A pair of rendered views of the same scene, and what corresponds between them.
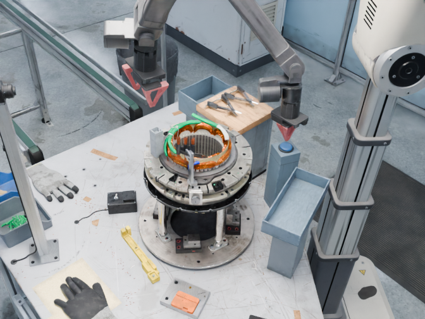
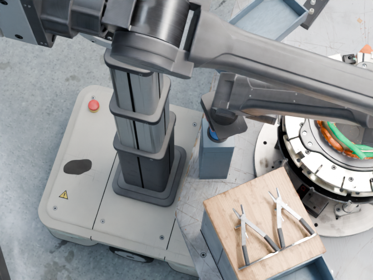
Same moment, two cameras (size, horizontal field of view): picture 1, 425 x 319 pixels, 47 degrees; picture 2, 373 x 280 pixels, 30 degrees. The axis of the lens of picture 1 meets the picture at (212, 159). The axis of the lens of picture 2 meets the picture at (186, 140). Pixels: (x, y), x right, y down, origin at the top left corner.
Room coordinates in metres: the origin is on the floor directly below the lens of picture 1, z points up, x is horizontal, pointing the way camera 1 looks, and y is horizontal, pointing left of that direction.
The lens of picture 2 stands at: (1.74, -0.13, 2.49)
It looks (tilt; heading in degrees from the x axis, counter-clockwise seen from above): 71 degrees down; 199
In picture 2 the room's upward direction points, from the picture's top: 2 degrees clockwise
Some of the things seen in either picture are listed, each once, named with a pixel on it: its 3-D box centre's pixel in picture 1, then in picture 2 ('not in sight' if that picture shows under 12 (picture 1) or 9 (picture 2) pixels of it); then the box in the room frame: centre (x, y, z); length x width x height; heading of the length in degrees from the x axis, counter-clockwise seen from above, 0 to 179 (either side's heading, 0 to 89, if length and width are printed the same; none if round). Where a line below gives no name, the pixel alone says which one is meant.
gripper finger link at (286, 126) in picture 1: (285, 126); not in sight; (1.23, -0.22, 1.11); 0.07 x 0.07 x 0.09; 43
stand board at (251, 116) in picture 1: (235, 110); (263, 226); (1.39, -0.07, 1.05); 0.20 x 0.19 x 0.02; 45
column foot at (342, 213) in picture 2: not in sight; (347, 208); (1.21, 0.12, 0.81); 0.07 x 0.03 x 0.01; 125
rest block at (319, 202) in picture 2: not in sight; (314, 200); (1.22, 0.03, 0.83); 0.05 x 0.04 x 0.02; 71
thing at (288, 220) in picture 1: (291, 232); (248, 55); (0.96, -0.24, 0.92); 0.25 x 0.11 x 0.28; 153
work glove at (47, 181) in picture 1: (50, 180); not in sight; (1.27, 0.58, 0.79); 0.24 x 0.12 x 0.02; 43
